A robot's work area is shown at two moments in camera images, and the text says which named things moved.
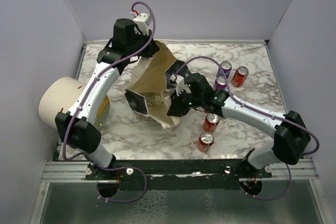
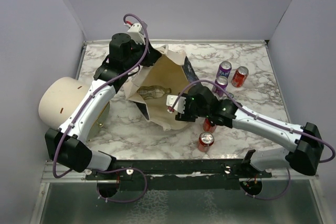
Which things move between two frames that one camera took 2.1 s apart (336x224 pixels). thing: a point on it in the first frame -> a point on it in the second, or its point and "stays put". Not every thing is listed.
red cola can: x=211 y=123 stays put
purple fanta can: x=219 y=84 stays put
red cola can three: x=206 y=140 stays put
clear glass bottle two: x=154 y=99 -> x=153 y=92
